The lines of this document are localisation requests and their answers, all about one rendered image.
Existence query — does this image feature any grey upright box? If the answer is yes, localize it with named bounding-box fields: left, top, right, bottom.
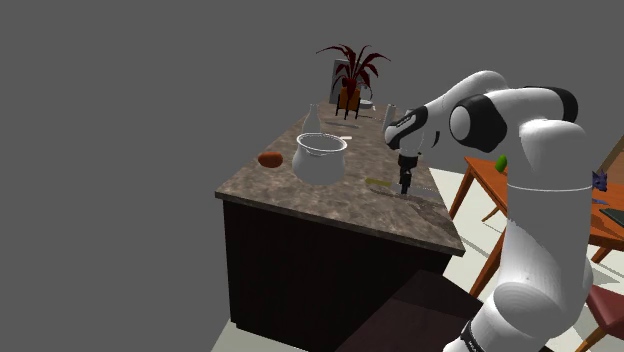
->
left=328, top=57, right=353, bottom=105

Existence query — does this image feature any red plant in orange pot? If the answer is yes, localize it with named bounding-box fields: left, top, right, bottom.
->
left=315, top=44, right=392, bottom=122

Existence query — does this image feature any knife with olive handle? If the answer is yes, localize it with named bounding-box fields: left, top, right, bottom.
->
left=364, top=177, right=441, bottom=202

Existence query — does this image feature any blue animal figure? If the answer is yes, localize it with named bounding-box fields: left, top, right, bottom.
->
left=590, top=168, right=610, bottom=193

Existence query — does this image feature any dark marble-topped kitchen island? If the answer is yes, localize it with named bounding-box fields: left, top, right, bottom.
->
left=214, top=99, right=467, bottom=352

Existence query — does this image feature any clear glass bottle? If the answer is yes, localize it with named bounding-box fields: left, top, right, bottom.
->
left=300, top=102, right=322, bottom=136

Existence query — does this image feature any red seat chair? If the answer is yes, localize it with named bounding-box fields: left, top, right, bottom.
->
left=574, top=284, right=624, bottom=352

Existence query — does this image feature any orange wooden table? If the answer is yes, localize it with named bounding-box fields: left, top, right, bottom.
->
left=447, top=155, right=624, bottom=299

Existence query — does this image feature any white pot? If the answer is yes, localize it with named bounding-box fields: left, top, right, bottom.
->
left=291, top=131, right=350, bottom=187

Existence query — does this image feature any dark flat tablet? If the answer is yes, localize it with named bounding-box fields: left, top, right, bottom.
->
left=598, top=206, right=624, bottom=229

